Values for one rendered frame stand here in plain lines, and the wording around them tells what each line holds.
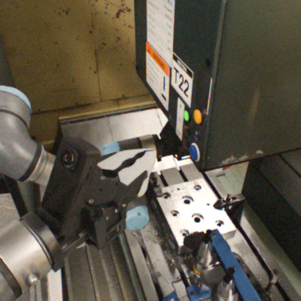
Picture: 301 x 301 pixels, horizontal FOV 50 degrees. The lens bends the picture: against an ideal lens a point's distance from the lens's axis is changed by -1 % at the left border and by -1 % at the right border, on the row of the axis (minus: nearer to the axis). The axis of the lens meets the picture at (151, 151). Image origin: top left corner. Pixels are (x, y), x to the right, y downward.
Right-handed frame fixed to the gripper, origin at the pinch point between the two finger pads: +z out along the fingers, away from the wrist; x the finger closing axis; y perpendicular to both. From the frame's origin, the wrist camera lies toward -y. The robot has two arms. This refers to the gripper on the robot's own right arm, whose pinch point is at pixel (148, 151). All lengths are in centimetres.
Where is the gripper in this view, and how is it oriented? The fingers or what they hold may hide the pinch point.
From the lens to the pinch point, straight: 48.8
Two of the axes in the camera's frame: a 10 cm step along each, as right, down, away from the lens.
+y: -0.1, 7.8, 6.3
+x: 7.5, 4.2, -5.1
